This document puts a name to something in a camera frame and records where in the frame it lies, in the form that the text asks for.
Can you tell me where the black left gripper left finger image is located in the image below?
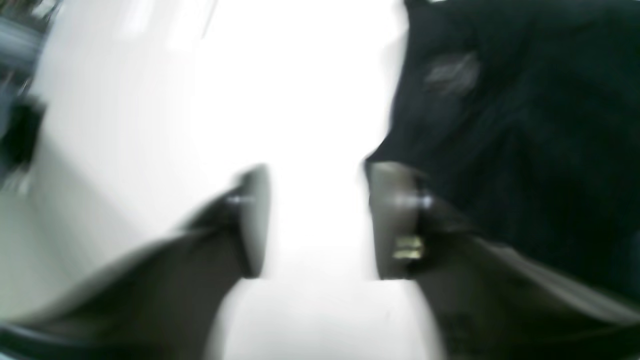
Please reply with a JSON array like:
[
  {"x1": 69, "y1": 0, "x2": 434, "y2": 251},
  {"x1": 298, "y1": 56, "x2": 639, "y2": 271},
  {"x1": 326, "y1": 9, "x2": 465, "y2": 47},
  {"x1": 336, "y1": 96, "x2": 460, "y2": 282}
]
[{"x1": 1, "y1": 164, "x2": 271, "y2": 360}]

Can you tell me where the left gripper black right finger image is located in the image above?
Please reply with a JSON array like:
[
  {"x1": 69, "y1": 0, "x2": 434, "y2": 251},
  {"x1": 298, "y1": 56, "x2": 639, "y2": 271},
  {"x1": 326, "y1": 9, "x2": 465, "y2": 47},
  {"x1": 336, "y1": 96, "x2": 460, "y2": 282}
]
[{"x1": 367, "y1": 162, "x2": 639, "y2": 360}]

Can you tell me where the black T-shirt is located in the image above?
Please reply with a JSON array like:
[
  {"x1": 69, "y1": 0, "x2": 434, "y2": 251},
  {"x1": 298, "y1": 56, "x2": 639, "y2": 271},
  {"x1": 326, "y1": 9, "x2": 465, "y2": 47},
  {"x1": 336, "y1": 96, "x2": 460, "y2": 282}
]
[{"x1": 366, "y1": 0, "x2": 640, "y2": 301}]

